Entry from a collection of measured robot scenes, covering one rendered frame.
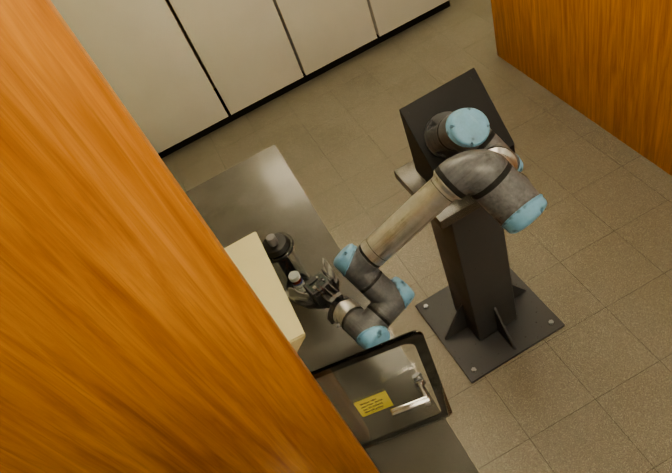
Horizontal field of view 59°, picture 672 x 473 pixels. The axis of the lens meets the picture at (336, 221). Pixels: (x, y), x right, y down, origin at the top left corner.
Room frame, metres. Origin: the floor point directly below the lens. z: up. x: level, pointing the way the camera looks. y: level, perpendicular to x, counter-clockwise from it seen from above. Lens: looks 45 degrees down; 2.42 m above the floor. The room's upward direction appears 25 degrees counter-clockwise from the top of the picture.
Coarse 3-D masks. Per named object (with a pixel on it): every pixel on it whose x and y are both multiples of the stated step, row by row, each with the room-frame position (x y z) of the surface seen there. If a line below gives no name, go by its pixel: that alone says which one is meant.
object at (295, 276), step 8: (280, 232) 1.31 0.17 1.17; (264, 240) 1.31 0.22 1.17; (288, 248) 1.23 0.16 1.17; (280, 256) 1.22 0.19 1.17; (288, 256) 1.23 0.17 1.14; (296, 256) 1.25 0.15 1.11; (272, 264) 1.23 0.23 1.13; (280, 264) 1.22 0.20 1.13; (288, 264) 1.22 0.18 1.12; (296, 264) 1.23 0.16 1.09; (280, 272) 1.23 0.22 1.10; (288, 272) 1.22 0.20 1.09; (296, 272) 1.22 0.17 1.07; (304, 272) 1.24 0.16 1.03; (280, 280) 1.24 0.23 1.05; (288, 280) 1.22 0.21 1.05; (296, 280) 1.22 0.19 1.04; (304, 280) 1.23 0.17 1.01; (296, 288) 1.22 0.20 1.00; (304, 288) 1.22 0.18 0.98
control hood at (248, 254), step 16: (240, 240) 0.98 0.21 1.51; (256, 240) 0.96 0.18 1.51; (240, 256) 0.93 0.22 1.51; (256, 256) 0.91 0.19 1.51; (256, 272) 0.87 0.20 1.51; (272, 272) 0.85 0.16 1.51; (256, 288) 0.83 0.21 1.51; (272, 288) 0.81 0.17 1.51; (272, 304) 0.77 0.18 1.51; (288, 304) 0.75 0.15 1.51; (288, 320) 0.72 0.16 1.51; (288, 336) 0.68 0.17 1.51; (304, 336) 0.67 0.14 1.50
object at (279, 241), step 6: (270, 234) 1.27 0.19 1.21; (276, 234) 1.29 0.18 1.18; (282, 234) 1.29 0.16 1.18; (270, 240) 1.25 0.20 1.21; (276, 240) 1.26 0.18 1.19; (282, 240) 1.26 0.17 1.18; (288, 240) 1.26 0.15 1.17; (264, 246) 1.27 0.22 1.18; (270, 246) 1.26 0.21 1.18; (276, 246) 1.25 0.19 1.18; (282, 246) 1.24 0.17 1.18; (288, 246) 1.24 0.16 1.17; (270, 252) 1.24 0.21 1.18; (276, 252) 1.23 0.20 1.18; (282, 252) 1.22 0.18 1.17
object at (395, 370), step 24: (408, 336) 0.65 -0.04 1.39; (360, 360) 0.66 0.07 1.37; (384, 360) 0.65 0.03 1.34; (408, 360) 0.65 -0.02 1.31; (432, 360) 0.65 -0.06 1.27; (336, 384) 0.66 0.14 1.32; (360, 384) 0.66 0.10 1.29; (384, 384) 0.65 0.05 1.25; (408, 384) 0.65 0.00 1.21; (432, 384) 0.65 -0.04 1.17; (336, 408) 0.66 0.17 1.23; (432, 408) 0.65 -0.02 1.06; (360, 432) 0.66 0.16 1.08; (384, 432) 0.66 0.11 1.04
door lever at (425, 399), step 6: (420, 384) 0.64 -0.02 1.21; (420, 390) 0.63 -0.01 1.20; (426, 396) 0.61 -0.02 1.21; (408, 402) 0.62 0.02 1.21; (414, 402) 0.61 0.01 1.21; (420, 402) 0.60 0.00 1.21; (426, 402) 0.60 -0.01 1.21; (396, 408) 0.62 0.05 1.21; (402, 408) 0.61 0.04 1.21; (408, 408) 0.60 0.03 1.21; (414, 408) 0.60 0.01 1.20; (396, 414) 0.61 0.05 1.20
